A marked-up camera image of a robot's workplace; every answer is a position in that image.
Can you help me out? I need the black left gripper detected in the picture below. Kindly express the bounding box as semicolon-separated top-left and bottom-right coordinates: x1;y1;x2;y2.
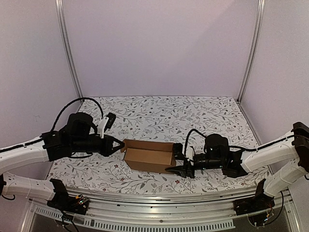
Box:
71;135;125;157

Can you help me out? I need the brown cardboard paper box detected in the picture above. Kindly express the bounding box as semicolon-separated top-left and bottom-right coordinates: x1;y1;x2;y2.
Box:
121;139;176;174

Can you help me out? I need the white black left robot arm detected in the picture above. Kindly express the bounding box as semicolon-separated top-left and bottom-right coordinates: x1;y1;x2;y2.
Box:
0;113;125;210

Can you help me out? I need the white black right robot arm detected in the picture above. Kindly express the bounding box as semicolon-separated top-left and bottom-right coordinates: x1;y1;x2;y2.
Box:
165;122;309;211

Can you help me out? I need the floral patterned table mat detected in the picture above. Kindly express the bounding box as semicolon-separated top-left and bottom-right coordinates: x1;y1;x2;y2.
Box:
48;96;270;195

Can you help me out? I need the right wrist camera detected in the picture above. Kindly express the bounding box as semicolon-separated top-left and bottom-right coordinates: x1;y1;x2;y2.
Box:
172;143;195;162

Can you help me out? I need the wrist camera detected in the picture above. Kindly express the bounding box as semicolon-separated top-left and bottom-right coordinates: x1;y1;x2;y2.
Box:
97;112;116;139
172;143;195;162

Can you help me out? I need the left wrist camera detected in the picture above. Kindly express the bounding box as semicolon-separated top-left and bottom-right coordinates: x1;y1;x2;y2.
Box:
97;112;116;139

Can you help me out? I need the aluminium front rail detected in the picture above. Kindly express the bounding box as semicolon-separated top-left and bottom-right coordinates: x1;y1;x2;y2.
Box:
20;186;302;232

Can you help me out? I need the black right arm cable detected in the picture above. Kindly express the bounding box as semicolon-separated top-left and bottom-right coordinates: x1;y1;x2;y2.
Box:
182;128;208;158

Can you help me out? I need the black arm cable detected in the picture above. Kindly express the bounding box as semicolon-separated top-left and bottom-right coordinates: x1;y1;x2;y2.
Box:
52;97;107;132
182;128;208;158

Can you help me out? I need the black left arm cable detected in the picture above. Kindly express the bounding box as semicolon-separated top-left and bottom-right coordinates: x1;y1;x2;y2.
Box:
52;97;107;132

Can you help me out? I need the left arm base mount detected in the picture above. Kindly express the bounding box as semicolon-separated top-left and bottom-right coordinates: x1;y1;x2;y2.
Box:
47;178;90;215

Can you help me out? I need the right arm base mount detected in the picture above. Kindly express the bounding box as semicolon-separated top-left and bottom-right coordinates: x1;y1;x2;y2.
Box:
233;178;281;216

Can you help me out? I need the left aluminium frame post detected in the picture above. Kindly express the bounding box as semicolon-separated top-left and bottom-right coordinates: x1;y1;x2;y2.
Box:
55;0;84;98

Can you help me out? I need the aluminium frame post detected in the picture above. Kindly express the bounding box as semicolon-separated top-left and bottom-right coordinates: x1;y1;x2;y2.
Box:
55;0;84;98
237;0;266;105

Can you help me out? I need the right aluminium frame post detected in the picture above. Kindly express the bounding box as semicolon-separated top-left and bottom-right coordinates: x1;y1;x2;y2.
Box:
237;0;266;105

